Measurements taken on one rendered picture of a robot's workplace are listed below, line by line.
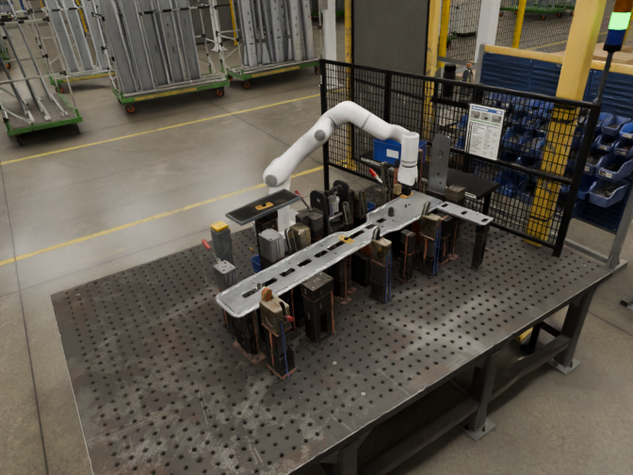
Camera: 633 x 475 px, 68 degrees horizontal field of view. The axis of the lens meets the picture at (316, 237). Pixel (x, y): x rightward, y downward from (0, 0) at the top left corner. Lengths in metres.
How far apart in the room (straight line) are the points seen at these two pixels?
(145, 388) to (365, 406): 0.91
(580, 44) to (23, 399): 3.57
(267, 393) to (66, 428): 1.47
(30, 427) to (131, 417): 1.26
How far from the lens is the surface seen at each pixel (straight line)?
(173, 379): 2.14
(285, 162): 2.55
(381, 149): 3.07
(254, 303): 1.93
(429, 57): 4.27
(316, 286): 1.94
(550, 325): 3.18
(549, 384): 3.15
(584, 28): 2.60
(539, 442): 2.87
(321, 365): 2.07
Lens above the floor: 2.21
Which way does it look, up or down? 32 degrees down
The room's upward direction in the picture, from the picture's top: 3 degrees counter-clockwise
